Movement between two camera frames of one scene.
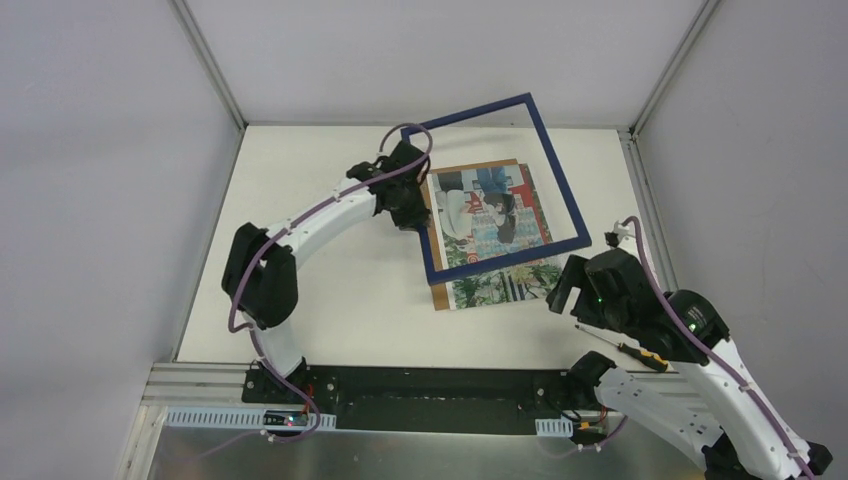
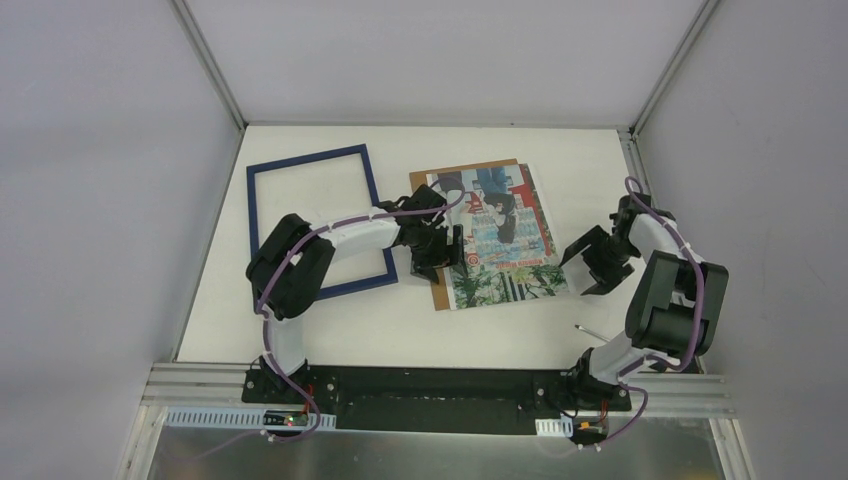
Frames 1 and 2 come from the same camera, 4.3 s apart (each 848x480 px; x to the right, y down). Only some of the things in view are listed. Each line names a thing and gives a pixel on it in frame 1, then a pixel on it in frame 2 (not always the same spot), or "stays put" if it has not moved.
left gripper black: (411, 208) -> (436, 235)
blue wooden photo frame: (511, 259) -> (252, 220)
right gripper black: (568, 285) -> (603, 251)
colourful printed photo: (488, 212) stays put
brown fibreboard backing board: (439, 288) stays put
